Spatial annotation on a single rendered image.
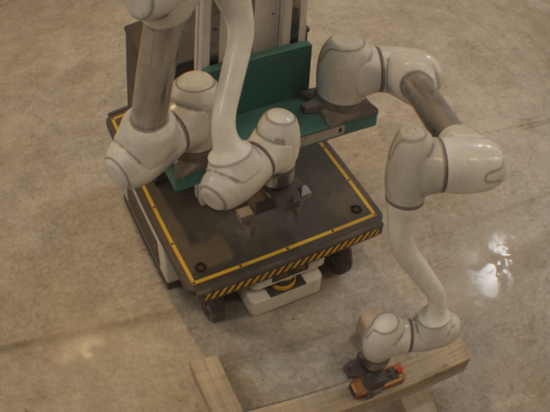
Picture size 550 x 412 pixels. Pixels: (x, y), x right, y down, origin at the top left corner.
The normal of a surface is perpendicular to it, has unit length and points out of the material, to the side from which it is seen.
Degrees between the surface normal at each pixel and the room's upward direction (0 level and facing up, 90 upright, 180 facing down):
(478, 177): 68
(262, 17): 90
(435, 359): 0
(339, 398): 0
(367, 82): 87
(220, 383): 0
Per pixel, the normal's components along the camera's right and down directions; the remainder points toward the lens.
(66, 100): 0.04, -0.65
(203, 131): 0.75, 0.50
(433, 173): 0.00, 0.45
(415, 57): 0.12, -0.81
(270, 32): 0.46, 0.69
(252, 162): 0.77, 0.00
